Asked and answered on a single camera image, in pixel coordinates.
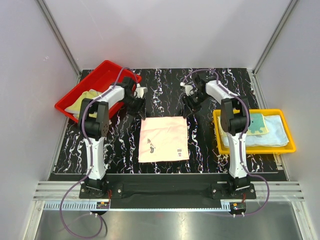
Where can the white slotted cable duct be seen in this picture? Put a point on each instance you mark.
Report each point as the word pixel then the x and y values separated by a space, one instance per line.
pixel 72 206

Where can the left connector box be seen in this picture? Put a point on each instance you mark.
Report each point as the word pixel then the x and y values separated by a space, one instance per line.
pixel 103 205

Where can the yellow plastic bin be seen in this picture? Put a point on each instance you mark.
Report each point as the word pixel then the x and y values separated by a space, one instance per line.
pixel 223 144

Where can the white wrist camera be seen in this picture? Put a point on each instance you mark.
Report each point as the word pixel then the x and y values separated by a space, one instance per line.
pixel 140 92
pixel 188 89

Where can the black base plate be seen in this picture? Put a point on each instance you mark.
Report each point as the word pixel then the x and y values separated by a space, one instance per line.
pixel 215 190

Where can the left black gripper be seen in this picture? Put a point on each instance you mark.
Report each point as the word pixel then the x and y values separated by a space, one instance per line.
pixel 139 110

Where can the red plastic bin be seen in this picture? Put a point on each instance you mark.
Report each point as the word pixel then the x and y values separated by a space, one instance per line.
pixel 93 85

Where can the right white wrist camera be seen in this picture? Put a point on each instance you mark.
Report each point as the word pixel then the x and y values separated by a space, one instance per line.
pixel 188 89

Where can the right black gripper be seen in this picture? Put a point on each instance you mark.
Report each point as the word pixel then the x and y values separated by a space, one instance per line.
pixel 188 105

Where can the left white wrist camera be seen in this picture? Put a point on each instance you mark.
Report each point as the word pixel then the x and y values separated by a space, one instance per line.
pixel 140 92

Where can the connector box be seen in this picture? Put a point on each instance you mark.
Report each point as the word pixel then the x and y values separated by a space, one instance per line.
pixel 238 206
pixel 103 205

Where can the pastel yellow pink towel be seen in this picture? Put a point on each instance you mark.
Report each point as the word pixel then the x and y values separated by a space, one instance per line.
pixel 257 125

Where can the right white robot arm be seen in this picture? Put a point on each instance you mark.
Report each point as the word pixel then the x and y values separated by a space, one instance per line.
pixel 234 120

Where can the right connector box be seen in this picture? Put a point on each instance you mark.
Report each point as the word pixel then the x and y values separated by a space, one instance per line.
pixel 238 206

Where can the aluminium rail frame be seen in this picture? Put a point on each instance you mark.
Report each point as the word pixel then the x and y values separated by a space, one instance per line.
pixel 258 191

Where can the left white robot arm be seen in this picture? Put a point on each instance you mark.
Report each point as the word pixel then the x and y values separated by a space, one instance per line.
pixel 94 121

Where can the light blue towel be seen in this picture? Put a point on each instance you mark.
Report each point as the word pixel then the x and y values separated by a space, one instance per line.
pixel 276 136

